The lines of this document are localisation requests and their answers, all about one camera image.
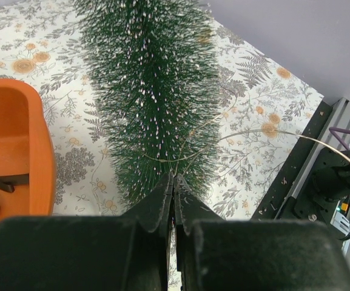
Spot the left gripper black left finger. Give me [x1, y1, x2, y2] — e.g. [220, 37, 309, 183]
[0, 173, 173, 290]

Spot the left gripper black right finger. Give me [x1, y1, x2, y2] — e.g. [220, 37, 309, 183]
[173, 175, 350, 290]

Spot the copper wire light string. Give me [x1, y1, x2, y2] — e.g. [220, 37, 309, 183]
[141, 90, 350, 182]

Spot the small green christmas tree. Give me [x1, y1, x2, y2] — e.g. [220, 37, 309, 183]
[74, 1, 220, 206]

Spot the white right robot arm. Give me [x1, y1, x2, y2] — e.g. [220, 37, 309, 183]
[292, 148, 350, 239]

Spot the brown ribbon bow ornament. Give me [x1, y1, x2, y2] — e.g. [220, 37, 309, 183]
[0, 173, 29, 193]

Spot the orange plastic bin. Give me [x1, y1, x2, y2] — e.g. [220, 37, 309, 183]
[0, 79, 56, 221]

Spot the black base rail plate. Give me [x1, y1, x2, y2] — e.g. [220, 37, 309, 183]
[250, 99, 350, 243]

